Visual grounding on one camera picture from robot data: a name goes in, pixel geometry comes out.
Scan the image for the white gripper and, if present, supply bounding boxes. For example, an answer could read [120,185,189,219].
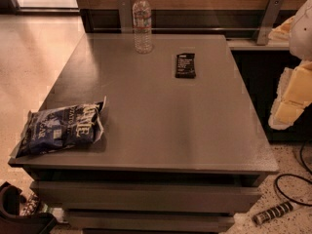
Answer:
[268,17,312,107]

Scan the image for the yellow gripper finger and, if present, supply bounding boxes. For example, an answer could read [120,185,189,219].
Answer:
[273,101,303,125]

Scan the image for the black rxbar chocolate bar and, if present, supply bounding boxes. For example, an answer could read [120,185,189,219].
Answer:
[175,53,196,79]

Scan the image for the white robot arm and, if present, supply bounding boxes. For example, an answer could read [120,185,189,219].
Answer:
[268,0,312,130]

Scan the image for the blue kettle chip bag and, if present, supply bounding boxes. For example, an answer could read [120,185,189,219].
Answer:
[11,97,108,158]

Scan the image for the striped can on floor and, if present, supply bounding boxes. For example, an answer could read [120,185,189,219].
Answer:
[252,201,293,225]

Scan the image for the grey drawer cabinet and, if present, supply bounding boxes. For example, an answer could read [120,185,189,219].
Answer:
[11,34,278,234]

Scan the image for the clear plastic water bottle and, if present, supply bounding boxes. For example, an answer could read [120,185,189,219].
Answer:
[133,0,153,54]

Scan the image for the dark chair base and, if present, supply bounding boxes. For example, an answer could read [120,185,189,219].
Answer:
[0,180,59,234]

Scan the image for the black cable on floor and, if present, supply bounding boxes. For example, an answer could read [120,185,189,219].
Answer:
[273,141,312,208]

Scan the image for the right grey metal bracket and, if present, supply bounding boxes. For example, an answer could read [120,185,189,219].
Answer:
[255,0,284,46]

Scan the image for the grey metal bracket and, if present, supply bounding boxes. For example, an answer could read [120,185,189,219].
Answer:
[117,0,133,33]
[255,0,284,46]

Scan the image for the left grey metal bracket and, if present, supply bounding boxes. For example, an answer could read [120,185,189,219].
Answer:
[117,0,133,33]

